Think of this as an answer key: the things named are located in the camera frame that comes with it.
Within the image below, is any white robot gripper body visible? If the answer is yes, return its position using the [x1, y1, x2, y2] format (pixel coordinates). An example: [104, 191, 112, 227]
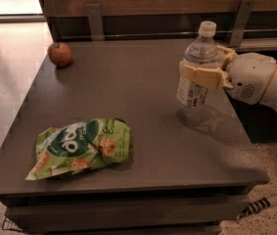
[225, 53, 277, 105]

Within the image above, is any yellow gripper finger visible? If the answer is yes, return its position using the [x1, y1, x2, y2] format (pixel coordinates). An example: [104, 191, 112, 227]
[179, 61, 230, 90]
[217, 45, 237, 68]

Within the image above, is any clear plastic water bottle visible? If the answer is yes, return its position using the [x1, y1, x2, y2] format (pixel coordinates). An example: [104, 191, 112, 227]
[175, 21, 220, 111]

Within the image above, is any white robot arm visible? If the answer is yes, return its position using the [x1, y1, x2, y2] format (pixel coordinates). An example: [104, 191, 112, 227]
[177, 46, 277, 113]

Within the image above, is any green rice chip bag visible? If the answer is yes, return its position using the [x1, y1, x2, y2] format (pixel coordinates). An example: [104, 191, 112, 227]
[26, 118, 132, 180]

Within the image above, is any grey drawer cabinet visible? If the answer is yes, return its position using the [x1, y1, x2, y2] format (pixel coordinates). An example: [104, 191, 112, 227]
[5, 188, 248, 235]

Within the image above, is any red apple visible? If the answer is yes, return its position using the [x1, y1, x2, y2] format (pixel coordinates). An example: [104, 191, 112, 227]
[47, 42, 72, 68]

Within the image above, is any right metal bracket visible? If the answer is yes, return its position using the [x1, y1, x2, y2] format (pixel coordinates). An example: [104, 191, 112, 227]
[228, 0, 255, 48]

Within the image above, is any metal bracket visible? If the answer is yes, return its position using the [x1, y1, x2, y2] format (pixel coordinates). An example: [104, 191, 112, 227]
[228, 0, 255, 48]
[86, 3, 105, 41]

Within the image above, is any striped cable on floor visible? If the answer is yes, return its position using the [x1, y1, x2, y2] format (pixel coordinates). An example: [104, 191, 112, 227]
[236, 193, 277, 220]

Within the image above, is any left metal bracket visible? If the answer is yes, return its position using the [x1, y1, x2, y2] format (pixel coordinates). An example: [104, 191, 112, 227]
[86, 3, 105, 41]

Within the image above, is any wire rack corner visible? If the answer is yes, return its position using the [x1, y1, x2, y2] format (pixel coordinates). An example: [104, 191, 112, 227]
[1, 217, 23, 232]

